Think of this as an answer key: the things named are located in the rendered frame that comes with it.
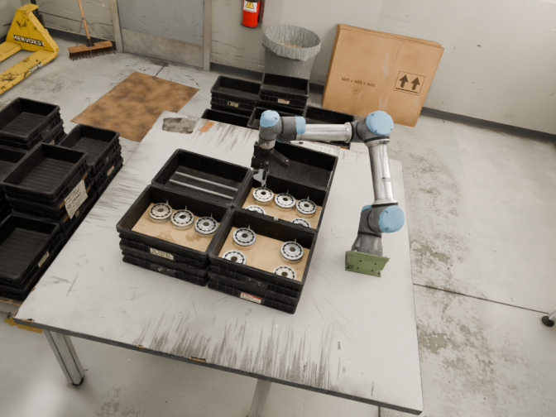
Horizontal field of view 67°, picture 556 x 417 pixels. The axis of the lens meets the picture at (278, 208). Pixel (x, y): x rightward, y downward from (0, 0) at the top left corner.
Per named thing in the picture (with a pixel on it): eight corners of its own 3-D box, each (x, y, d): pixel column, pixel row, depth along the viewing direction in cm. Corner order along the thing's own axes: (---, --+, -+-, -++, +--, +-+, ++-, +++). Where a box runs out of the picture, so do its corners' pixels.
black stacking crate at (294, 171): (333, 173, 234) (338, 157, 226) (324, 207, 212) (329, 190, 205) (266, 155, 237) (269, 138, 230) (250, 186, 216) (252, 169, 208)
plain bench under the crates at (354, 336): (371, 233, 320) (402, 160, 272) (370, 466, 203) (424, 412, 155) (168, 189, 324) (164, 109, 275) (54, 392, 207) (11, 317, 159)
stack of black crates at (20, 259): (21, 238, 253) (10, 212, 237) (69, 250, 252) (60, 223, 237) (-24, 292, 224) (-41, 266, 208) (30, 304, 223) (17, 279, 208)
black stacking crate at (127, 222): (230, 225, 194) (231, 208, 186) (205, 273, 173) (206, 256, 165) (150, 202, 198) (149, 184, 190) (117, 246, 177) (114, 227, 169)
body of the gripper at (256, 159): (253, 159, 193) (256, 137, 185) (271, 163, 193) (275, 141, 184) (250, 169, 187) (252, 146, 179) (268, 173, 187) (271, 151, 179)
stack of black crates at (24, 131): (35, 150, 313) (17, 96, 282) (74, 158, 312) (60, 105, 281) (1, 183, 283) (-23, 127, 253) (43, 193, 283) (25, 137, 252)
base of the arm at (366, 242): (379, 256, 205) (382, 237, 206) (385, 256, 190) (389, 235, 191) (348, 251, 206) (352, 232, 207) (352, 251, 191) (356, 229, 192)
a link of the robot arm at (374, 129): (390, 232, 195) (376, 117, 197) (409, 231, 181) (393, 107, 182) (367, 234, 192) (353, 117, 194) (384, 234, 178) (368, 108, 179)
